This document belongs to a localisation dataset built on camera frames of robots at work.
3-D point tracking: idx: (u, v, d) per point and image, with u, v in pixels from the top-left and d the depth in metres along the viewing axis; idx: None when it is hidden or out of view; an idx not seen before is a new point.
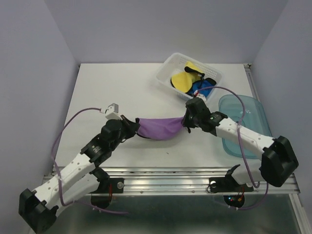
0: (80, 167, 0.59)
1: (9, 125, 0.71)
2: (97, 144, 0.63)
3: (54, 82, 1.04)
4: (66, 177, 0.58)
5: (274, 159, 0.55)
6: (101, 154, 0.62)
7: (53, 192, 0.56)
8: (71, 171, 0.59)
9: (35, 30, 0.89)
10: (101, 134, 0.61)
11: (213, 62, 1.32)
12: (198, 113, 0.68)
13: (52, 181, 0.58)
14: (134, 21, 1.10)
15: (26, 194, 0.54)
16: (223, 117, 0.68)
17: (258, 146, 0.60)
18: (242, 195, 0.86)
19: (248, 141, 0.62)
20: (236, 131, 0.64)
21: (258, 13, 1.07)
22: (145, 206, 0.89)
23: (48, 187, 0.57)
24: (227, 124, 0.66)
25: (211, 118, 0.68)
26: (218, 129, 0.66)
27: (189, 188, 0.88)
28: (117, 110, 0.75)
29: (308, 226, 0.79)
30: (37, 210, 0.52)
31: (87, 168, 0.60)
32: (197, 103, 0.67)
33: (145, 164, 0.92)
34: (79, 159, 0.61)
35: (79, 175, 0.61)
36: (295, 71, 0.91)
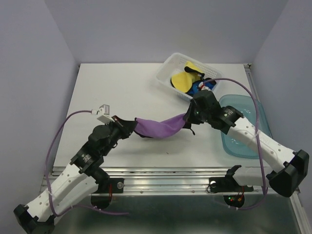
0: (69, 180, 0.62)
1: (9, 126, 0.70)
2: (87, 151, 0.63)
3: (53, 82, 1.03)
4: (56, 192, 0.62)
5: (293, 177, 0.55)
6: (92, 161, 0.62)
7: (44, 207, 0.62)
8: (61, 185, 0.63)
9: (34, 29, 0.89)
10: (89, 143, 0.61)
11: (213, 62, 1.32)
12: (208, 108, 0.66)
13: (44, 196, 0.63)
14: (134, 20, 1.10)
15: (19, 210, 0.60)
16: (237, 114, 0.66)
17: (278, 159, 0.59)
18: (242, 195, 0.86)
19: (268, 150, 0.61)
20: (256, 138, 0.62)
21: (259, 13, 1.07)
22: (145, 206, 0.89)
23: (39, 203, 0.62)
24: (244, 126, 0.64)
25: (224, 114, 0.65)
26: (233, 129, 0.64)
27: (189, 188, 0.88)
28: (107, 112, 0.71)
29: (308, 226, 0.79)
30: (30, 225, 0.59)
31: (77, 179, 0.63)
32: (208, 96, 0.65)
33: (145, 164, 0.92)
34: (69, 169, 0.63)
35: (70, 186, 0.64)
36: (295, 71, 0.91)
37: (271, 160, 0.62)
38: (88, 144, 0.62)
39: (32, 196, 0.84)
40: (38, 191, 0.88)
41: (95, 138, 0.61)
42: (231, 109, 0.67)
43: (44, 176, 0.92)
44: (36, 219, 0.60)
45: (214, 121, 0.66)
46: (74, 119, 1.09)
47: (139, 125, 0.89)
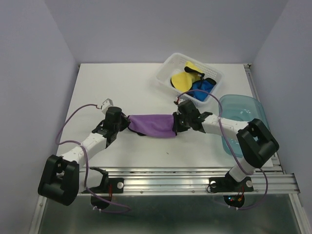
0: (96, 139, 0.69)
1: (9, 126, 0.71)
2: (104, 127, 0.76)
3: (53, 82, 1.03)
4: (88, 146, 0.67)
5: (248, 137, 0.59)
6: (109, 133, 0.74)
7: (79, 155, 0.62)
8: (92, 142, 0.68)
9: (34, 29, 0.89)
10: (106, 118, 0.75)
11: (213, 62, 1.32)
12: (188, 114, 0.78)
13: (77, 149, 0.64)
14: (134, 21, 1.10)
15: (52, 159, 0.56)
16: (208, 114, 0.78)
17: (234, 129, 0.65)
18: (242, 195, 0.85)
19: (227, 126, 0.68)
20: (218, 122, 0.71)
21: (259, 13, 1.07)
22: (145, 206, 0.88)
23: (73, 152, 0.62)
24: (211, 118, 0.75)
25: (199, 116, 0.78)
26: (205, 125, 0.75)
27: (189, 188, 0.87)
28: (111, 104, 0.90)
29: (308, 226, 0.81)
30: (68, 169, 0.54)
31: (101, 143, 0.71)
32: (187, 104, 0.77)
33: (146, 165, 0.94)
34: (94, 135, 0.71)
35: (95, 148, 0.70)
36: (295, 70, 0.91)
37: (233, 135, 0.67)
38: (105, 121, 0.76)
39: (32, 195, 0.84)
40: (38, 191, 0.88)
41: (111, 112, 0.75)
42: (205, 113, 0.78)
43: None
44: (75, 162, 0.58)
45: (193, 125, 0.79)
46: (74, 119, 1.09)
47: (131, 123, 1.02)
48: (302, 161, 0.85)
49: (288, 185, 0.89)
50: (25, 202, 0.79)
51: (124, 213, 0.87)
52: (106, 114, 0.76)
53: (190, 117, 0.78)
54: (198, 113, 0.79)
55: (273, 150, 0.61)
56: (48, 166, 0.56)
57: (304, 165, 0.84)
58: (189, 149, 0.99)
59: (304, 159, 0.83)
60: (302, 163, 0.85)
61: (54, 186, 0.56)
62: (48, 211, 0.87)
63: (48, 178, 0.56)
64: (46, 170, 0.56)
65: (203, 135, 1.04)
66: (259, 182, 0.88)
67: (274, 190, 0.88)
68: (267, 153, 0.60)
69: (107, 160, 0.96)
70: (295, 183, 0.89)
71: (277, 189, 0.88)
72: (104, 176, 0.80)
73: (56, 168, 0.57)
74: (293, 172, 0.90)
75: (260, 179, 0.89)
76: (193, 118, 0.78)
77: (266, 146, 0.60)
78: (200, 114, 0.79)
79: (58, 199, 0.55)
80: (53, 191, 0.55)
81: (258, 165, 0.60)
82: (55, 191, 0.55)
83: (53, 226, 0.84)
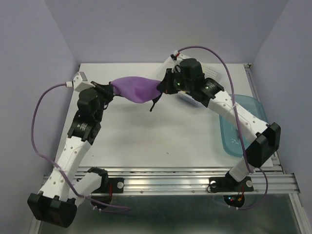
0: (75, 150, 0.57)
1: (9, 126, 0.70)
2: (81, 121, 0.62)
3: (53, 82, 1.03)
4: (67, 165, 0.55)
5: (264, 145, 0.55)
6: (90, 127, 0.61)
7: (60, 185, 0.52)
8: (70, 158, 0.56)
9: (33, 28, 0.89)
10: (80, 110, 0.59)
11: (213, 62, 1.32)
12: (192, 78, 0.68)
13: (55, 176, 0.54)
14: (133, 20, 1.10)
15: (34, 198, 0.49)
16: (218, 89, 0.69)
17: (251, 129, 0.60)
18: (242, 195, 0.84)
19: (243, 122, 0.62)
20: (233, 109, 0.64)
21: (259, 13, 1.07)
22: (145, 206, 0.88)
23: (53, 182, 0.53)
24: (223, 99, 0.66)
25: (206, 87, 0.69)
26: (212, 103, 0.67)
27: (189, 188, 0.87)
28: (85, 79, 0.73)
29: (308, 226, 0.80)
30: (53, 206, 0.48)
31: (83, 148, 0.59)
32: (194, 68, 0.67)
33: (146, 165, 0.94)
34: (72, 141, 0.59)
35: (77, 161, 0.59)
36: (295, 70, 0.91)
37: (247, 132, 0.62)
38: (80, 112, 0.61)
39: (31, 196, 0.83)
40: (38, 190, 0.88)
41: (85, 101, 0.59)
42: (214, 86, 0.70)
43: (44, 176, 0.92)
44: (58, 197, 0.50)
45: (195, 91, 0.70)
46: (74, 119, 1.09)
47: (114, 88, 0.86)
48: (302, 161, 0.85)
49: (288, 185, 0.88)
50: (25, 202, 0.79)
51: (122, 212, 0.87)
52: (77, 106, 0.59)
53: (193, 84, 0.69)
54: (203, 81, 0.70)
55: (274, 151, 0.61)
56: (34, 206, 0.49)
57: (304, 165, 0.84)
58: (189, 149, 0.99)
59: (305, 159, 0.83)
60: (302, 163, 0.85)
61: (50, 216, 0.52)
62: None
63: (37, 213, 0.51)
64: (33, 208, 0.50)
65: (203, 135, 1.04)
66: (259, 182, 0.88)
67: (274, 190, 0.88)
68: (268, 155, 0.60)
69: (107, 160, 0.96)
70: (295, 183, 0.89)
71: (277, 189, 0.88)
72: (104, 176, 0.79)
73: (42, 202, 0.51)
74: (293, 171, 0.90)
75: (260, 179, 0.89)
76: (197, 87, 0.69)
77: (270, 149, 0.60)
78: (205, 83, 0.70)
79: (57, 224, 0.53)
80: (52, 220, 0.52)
81: (257, 164, 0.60)
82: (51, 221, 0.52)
83: (52, 226, 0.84)
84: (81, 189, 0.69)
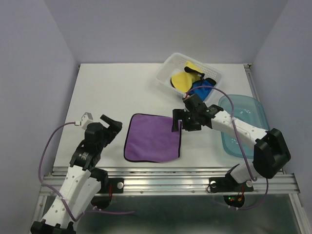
0: (77, 179, 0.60)
1: (9, 126, 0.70)
2: (83, 151, 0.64)
3: (53, 82, 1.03)
4: (68, 194, 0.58)
5: (265, 150, 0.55)
6: (92, 157, 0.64)
7: (62, 213, 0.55)
8: (72, 186, 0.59)
9: (33, 29, 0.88)
10: (86, 139, 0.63)
11: (213, 63, 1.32)
12: (194, 107, 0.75)
13: (57, 204, 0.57)
14: (134, 21, 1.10)
15: (36, 226, 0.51)
16: (218, 110, 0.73)
17: (251, 137, 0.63)
18: (242, 195, 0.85)
19: (242, 132, 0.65)
20: (231, 123, 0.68)
21: (259, 13, 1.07)
22: (145, 206, 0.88)
23: (55, 211, 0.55)
24: (223, 117, 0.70)
25: (207, 110, 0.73)
26: (214, 121, 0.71)
27: (189, 188, 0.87)
28: (91, 117, 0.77)
29: (308, 226, 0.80)
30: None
31: (84, 177, 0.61)
32: (192, 98, 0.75)
33: (146, 165, 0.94)
34: (74, 170, 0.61)
35: (79, 188, 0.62)
36: (295, 70, 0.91)
37: (248, 141, 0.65)
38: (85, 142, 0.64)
39: (32, 196, 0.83)
40: (38, 191, 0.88)
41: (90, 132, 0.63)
42: (216, 107, 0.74)
43: (44, 176, 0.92)
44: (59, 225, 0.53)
45: (199, 118, 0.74)
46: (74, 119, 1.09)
47: (127, 152, 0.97)
48: (302, 162, 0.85)
49: (288, 185, 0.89)
50: (25, 203, 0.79)
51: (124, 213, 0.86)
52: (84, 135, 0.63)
53: (197, 111, 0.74)
54: (205, 107, 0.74)
55: (286, 162, 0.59)
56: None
57: (303, 165, 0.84)
58: (189, 149, 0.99)
59: (305, 159, 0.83)
60: (302, 163, 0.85)
61: None
62: None
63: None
64: None
65: (203, 135, 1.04)
66: (259, 182, 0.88)
67: (274, 190, 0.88)
68: (280, 165, 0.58)
69: (107, 160, 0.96)
70: (295, 183, 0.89)
71: (277, 189, 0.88)
72: (104, 176, 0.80)
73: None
74: (294, 172, 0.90)
75: (260, 179, 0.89)
76: (201, 112, 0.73)
77: (279, 158, 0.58)
78: (207, 108, 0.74)
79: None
80: None
81: (269, 175, 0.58)
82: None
83: None
84: (80, 204, 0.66)
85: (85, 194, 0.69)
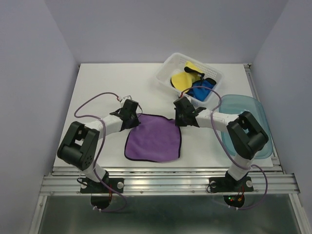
0: (114, 119, 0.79)
1: (9, 126, 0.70)
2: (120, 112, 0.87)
3: (53, 82, 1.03)
4: (108, 121, 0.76)
5: (237, 128, 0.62)
6: (125, 117, 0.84)
7: (99, 127, 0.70)
8: (110, 120, 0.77)
9: (33, 28, 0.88)
10: (125, 105, 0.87)
11: (213, 63, 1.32)
12: (184, 109, 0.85)
13: (97, 122, 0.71)
14: (133, 20, 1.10)
15: (76, 124, 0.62)
16: (202, 110, 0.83)
17: (225, 123, 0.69)
18: (242, 195, 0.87)
19: (219, 120, 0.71)
20: (209, 115, 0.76)
21: (258, 14, 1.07)
22: (145, 206, 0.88)
23: (94, 122, 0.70)
24: (204, 113, 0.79)
25: (194, 112, 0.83)
26: (198, 119, 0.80)
27: (189, 188, 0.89)
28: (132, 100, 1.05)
29: (308, 226, 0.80)
30: (90, 134, 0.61)
31: (117, 123, 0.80)
32: (183, 100, 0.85)
33: (146, 165, 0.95)
34: (112, 116, 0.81)
35: (111, 127, 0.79)
36: (295, 70, 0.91)
37: (225, 127, 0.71)
38: (123, 108, 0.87)
39: (31, 196, 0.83)
40: (38, 190, 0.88)
41: (130, 102, 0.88)
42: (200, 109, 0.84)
43: (44, 176, 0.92)
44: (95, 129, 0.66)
45: (187, 119, 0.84)
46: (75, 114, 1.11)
47: (127, 151, 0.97)
48: (302, 161, 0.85)
49: (288, 185, 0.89)
50: (24, 202, 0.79)
51: (119, 210, 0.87)
52: (125, 104, 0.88)
53: (186, 111, 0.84)
54: (193, 109, 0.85)
55: (263, 142, 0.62)
56: (71, 130, 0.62)
57: (303, 165, 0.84)
58: (189, 149, 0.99)
59: (304, 159, 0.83)
60: (302, 163, 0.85)
61: (72, 149, 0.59)
62: (47, 213, 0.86)
63: (68, 141, 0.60)
64: (68, 134, 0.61)
65: (202, 135, 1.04)
66: (259, 182, 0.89)
67: (274, 190, 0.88)
68: (257, 144, 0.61)
69: (107, 160, 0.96)
70: (295, 183, 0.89)
71: (277, 189, 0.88)
72: (105, 174, 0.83)
73: (77, 134, 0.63)
74: (294, 172, 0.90)
75: (260, 179, 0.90)
76: (189, 114, 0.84)
77: (256, 138, 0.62)
78: (194, 110, 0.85)
79: (75, 163, 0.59)
80: (72, 153, 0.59)
81: (249, 156, 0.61)
82: (73, 156, 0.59)
83: (52, 227, 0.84)
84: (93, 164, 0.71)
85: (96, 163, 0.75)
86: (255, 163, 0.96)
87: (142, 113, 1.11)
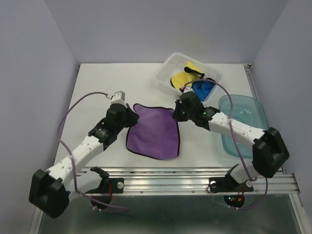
0: (90, 147, 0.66)
1: (9, 126, 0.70)
2: (103, 127, 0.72)
3: (53, 82, 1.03)
4: (78, 157, 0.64)
5: (264, 149, 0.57)
6: (108, 135, 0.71)
7: (67, 170, 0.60)
8: (83, 152, 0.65)
9: (33, 28, 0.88)
10: (107, 117, 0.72)
11: (213, 63, 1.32)
12: (192, 108, 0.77)
13: (65, 163, 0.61)
14: (133, 20, 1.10)
15: (39, 174, 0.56)
16: (215, 111, 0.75)
17: (249, 137, 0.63)
18: (242, 195, 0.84)
19: (240, 133, 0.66)
20: (228, 124, 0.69)
21: (258, 14, 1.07)
22: (145, 206, 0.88)
23: (61, 167, 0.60)
24: (220, 119, 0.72)
25: (204, 113, 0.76)
26: (211, 124, 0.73)
27: (189, 188, 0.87)
28: (123, 97, 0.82)
29: (308, 226, 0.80)
30: (55, 187, 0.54)
31: (97, 148, 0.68)
32: (192, 98, 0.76)
33: (146, 165, 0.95)
34: (89, 140, 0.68)
35: (88, 157, 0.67)
36: (295, 70, 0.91)
37: (245, 141, 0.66)
38: (105, 120, 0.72)
39: None
40: None
41: (112, 111, 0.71)
42: (212, 109, 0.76)
43: None
44: (61, 180, 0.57)
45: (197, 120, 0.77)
46: (75, 114, 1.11)
47: (129, 143, 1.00)
48: (302, 162, 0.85)
49: (288, 185, 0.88)
50: (24, 202, 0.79)
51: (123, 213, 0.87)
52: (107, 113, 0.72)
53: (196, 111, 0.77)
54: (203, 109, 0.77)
55: (284, 160, 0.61)
56: (34, 182, 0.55)
57: (303, 165, 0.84)
58: (189, 149, 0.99)
59: (304, 159, 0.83)
60: (302, 163, 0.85)
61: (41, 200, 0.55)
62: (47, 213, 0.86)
63: (34, 192, 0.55)
64: (33, 185, 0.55)
65: (202, 135, 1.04)
66: (259, 182, 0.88)
67: (274, 190, 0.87)
68: (279, 164, 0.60)
69: (107, 160, 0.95)
70: (295, 183, 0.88)
71: (277, 189, 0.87)
72: (104, 176, 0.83)
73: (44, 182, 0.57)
74: (293, 172, 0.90)
75: (259, 179, 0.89)
76: (199, 114, 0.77)
77: (278, 156, 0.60)
78: (204, 110, 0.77)
79: (46, 212, 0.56)
80: (41, 206, 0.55)
81: (269, 175, 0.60)
82: (43, 208, 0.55)
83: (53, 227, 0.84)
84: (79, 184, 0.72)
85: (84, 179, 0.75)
86: None
87: (140, 105, 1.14)
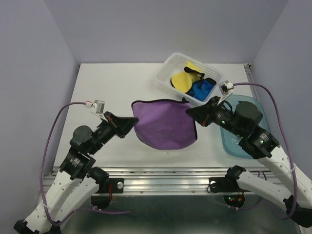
0: (62, 188, 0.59)
1: (9, 126, 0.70)
2: (74, 156, 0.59)
3: (53, 82, 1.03)
4: (51, 202, 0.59)
5: None
6: (82, 165, 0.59)
7: (42, 219, 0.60)
8: (55, 195, 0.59)
9: (33, 28, 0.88)
10: (74, 146, 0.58)
11: (213, 63, 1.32)
12: (250, 131, 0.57)
13: (40, 208, 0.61)
14: (133, 20, 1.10)
15: (18, 226, 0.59)
16: (274, 144, 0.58)
17: (309, 197, 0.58)
18: (242, 195, 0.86)
19: (301, 188, 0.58)
20: (291, 174, 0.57)
21: (258, 14, 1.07)
22: (145, 206, 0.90)
23: (37, 216, 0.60)
24: (280, 159, 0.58)
25: (261, 140, 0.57)
26: (267, 161, 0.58)
27: (189, 188, 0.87)
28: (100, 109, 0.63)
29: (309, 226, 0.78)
30: None
31: (70, 185, 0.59)
32: (257, 121, 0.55)
33: (146, 165, 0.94)
34: (62, 177, 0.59)
35: (66, 194, 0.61)
36: (296, 70, 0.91)
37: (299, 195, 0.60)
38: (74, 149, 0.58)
39: (32, 196, 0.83)
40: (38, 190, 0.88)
41: (78, 141, 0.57)
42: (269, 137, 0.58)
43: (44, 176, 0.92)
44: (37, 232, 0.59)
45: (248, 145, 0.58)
46: (75, 114, 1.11)
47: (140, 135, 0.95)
48: (302, 162, 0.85)
49: None
50: (24, 202, 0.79)
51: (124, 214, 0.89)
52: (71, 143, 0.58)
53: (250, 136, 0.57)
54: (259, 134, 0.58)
55: None
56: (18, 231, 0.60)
57: (302, 166, 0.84)
58: (189, 149, 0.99)
59: (304, 159, 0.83)
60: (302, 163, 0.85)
61: None
62: None
63: None
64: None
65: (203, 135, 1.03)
66: None
67: None
68: None
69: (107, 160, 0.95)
70: None
71: None
72: (104, 176, 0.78)
73: None
74: None
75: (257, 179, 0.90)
76: (252, 140, 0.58)
77: None
78: (261, 137, 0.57)
79: None
80: None
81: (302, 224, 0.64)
82: None
83: None
84: (72, 204, 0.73)
85: (79, 195, 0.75)
86: (255, 163, 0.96)
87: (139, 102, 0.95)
